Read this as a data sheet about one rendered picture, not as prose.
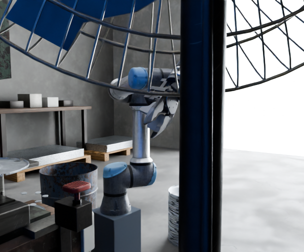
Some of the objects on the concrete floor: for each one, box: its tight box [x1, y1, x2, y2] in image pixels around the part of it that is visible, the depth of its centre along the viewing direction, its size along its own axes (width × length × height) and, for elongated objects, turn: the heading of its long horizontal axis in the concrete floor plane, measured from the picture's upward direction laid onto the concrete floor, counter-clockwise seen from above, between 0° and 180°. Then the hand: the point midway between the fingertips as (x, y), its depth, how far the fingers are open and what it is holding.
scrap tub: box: [39, 162, 98, 210], centre depth 218 cm, size 42×42×48 cm
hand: (152, 128), depth 84 cm, fingers open, 5 cm apart
